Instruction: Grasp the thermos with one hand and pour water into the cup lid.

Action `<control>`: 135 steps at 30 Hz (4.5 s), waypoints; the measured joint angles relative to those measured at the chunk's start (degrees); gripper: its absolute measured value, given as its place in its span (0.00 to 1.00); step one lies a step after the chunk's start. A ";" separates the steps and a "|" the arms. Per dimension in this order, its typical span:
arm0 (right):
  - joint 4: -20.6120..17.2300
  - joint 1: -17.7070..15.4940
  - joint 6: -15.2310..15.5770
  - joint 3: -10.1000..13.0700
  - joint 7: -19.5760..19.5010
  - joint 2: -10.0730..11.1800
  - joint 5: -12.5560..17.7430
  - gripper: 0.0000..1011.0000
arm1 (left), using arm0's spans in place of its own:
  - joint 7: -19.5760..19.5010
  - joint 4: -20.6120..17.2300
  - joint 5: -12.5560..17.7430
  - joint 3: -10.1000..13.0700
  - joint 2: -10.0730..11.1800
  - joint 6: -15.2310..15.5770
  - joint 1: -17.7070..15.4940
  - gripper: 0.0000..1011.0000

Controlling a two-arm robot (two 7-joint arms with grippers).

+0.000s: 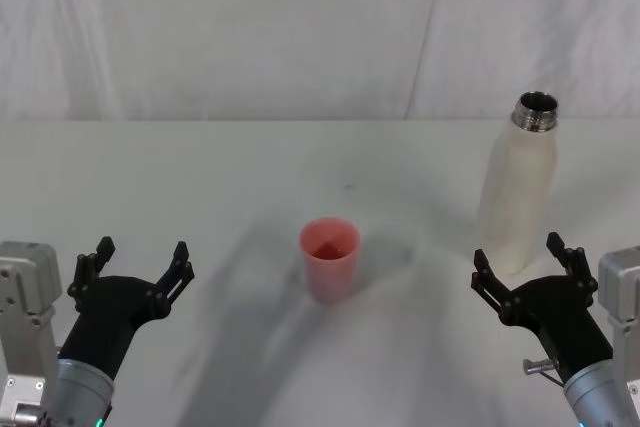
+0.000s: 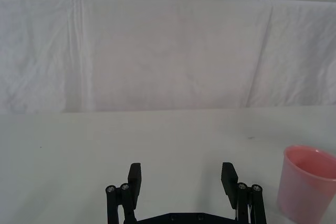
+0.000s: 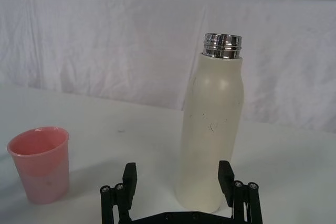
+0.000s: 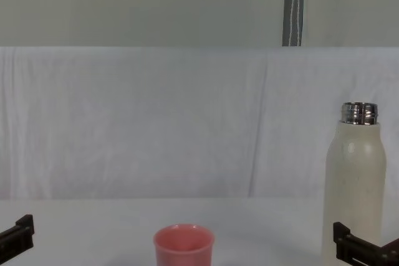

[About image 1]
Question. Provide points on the cream vacuum bottle steel neck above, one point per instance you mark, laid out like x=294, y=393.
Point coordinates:
x=520, y=187

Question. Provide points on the white curtain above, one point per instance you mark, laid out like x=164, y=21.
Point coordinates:
x=250, y=32

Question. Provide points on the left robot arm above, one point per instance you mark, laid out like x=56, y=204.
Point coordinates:
x=27, y=307

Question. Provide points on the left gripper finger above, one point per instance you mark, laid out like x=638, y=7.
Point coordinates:
x=175, y=277
x=85, y=272

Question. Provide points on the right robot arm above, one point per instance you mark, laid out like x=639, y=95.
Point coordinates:
x=617, y=297

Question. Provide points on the pink plastic cup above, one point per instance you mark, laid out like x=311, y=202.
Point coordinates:
x=331, y=274

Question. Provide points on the white table cloth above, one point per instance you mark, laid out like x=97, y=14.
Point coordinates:
x=210, y=187

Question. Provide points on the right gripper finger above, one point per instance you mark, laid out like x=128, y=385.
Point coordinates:
x=492, y=292
x=575, y=267

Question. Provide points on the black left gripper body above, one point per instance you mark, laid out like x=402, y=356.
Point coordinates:
x=107, y=312

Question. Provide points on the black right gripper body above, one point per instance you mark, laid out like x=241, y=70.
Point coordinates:
x=555, y=317

